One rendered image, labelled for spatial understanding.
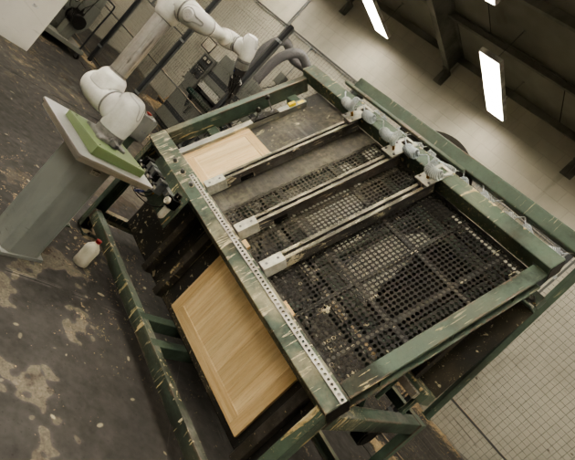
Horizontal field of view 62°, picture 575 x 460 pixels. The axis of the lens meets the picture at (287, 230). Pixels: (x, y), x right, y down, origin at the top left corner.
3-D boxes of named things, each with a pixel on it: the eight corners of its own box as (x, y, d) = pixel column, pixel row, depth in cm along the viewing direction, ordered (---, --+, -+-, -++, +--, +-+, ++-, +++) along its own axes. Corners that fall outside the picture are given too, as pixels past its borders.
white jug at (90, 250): (70, 255, 294) (90, 232, 291) (84, 259, 302) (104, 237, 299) (74, 266, 288) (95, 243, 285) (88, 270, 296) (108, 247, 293)
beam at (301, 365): (152, 148, 329) (148, 135, 321) (169, 141, 332) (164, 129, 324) (326, 425, 194) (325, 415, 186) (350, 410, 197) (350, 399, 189)
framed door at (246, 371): (173, 306, 288) (171, 305, 287) (235, 243, 280) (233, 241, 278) (236, 437, 233) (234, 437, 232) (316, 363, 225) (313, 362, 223)
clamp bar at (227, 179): (203, 188, 287) (194, 157, 270) (364, 117, 319) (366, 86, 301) (211, 197, 281) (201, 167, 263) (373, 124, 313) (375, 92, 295)
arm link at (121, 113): (112, 135, 239) (141, 102, 237) (90, 112, 243) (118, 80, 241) (130, 143, 254) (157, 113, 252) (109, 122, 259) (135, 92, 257)
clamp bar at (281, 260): (258, 267, 243) (251, 237, 226) (438, 176, 275) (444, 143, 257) (267, 281, 237) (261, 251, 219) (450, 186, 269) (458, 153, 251)
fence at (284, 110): (180, 153, 312) (178, 149, 309) (303, 102, 338) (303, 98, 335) (182, 157, 309) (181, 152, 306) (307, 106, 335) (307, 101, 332)
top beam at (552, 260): (303, 80, 357) (302, 68, 350) (314, 76, 360) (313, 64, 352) (544, 282, 223) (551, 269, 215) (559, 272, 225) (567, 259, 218)
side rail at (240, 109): (169, 141, 332) (164, 129, 324) (304, 88, 361) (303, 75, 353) (172, 146, 328) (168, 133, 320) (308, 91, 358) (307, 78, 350)
